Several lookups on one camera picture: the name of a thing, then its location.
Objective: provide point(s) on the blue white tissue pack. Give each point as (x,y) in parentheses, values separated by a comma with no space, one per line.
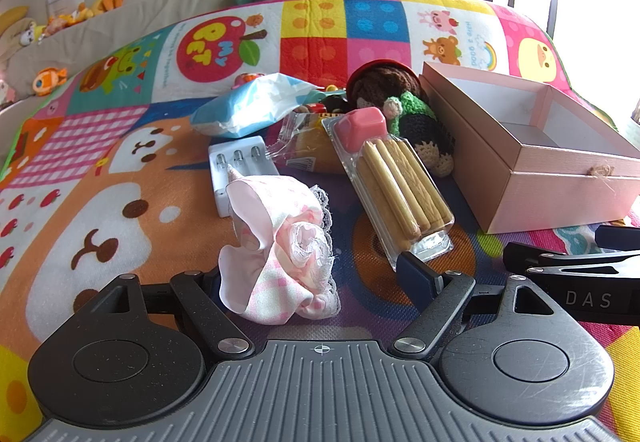
(240,112)

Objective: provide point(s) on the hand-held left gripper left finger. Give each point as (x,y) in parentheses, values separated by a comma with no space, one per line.
(195,293)

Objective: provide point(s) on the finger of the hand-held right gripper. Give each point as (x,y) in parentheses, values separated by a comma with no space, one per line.
(560,258)
(620,236)

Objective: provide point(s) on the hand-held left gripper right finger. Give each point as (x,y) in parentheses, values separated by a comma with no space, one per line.
(417,278)

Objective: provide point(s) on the brown green crochet doll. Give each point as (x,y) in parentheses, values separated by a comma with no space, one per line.
(385,85)

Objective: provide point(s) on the row of small yellow plushes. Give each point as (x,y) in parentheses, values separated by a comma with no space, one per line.
(65,20)

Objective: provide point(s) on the yellow eared bunny plush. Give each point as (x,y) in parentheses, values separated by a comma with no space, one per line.
(15,32)

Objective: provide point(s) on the pink plush toy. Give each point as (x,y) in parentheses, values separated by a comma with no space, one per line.
(6,92)

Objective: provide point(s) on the pink cardboard box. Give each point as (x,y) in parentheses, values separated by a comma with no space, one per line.
(550,182)

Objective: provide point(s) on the pink white frilly cloth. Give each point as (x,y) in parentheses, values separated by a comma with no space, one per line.
(280,272)

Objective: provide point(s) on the colourful printed play mat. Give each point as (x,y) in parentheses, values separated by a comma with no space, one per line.
(310,42)

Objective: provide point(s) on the bread bun packet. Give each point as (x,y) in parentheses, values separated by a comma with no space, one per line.
(312,147)

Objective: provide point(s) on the orange carrot plush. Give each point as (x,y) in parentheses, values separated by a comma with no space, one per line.
(110,2)

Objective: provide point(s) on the orange fish plush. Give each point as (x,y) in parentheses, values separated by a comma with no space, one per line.
(47,80)

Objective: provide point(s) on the white battery charger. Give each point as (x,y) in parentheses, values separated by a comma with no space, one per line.
(220,187)

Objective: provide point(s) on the small orange yellow toy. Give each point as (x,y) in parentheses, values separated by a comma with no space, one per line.
(245,79)

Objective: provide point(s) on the clear biscuit stick pack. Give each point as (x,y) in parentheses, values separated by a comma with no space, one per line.
(400,187)

